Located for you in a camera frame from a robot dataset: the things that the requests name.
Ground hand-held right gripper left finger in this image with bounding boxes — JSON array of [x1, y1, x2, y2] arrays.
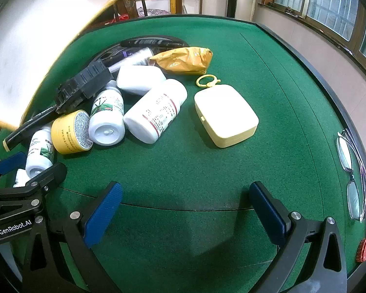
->
[[23, 181, 124, 293]]

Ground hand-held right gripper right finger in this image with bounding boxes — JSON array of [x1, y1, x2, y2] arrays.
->
[[248, 181, 349, 293]]

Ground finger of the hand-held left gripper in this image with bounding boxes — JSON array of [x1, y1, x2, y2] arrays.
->
[[0, 152, 28, 190], [24, 162, 68, 196]]

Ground tiny white bottle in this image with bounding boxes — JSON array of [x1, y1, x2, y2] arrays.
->
[[13, 169, 29, 188]]

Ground white bottle green label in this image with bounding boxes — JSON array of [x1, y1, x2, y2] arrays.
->
[[88, 81, 125, 146], [25, 126, 55, 178]]

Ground black marker pen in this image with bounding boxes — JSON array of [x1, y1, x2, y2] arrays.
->
[[1, 105, 60, 152]]

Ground yellow jar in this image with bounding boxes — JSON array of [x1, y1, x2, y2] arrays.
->
[[51, 110, 94, 155]]

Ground black ribbed plastic part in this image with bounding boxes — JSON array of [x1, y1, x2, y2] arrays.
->
[[54, 58, 112, 115]]

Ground cream plastic case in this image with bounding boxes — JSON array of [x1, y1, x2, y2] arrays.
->
[[194, 75, 260, 148]]

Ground large white bottle red label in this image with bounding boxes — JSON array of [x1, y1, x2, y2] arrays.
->
[[123, 79, 188, 145]]

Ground yellow padded envelope tray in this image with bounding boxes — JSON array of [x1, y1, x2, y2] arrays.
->
[[0, 0, 130, 129]]

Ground plain white bottle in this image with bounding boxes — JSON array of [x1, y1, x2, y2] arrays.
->
[[116, 65, 167, 96]]

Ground black pen purple ring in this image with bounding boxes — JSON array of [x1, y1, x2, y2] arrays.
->
[[102, 47, 133, 66]]

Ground yellow-brown packet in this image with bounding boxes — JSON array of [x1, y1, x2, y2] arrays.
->
[[149, 46, 213, 76]]

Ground black tape roll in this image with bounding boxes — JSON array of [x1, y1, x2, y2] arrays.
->
[[121, 36, 185, 49]]

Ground eyeglasses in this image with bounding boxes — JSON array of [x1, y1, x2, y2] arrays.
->
[[336, 129, 366, 223]]

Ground red round cap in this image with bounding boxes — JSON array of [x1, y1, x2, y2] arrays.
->
[[356, 236, 366, 263]]

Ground white printed tube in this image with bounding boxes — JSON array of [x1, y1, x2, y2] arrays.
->
[[105, 47, 154, 74]]

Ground red plastic bag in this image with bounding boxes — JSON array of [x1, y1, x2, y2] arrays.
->
[[105, 14, 130, 26]]

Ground patterned cloth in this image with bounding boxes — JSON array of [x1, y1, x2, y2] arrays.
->
[[137, 7, 171, 17]]

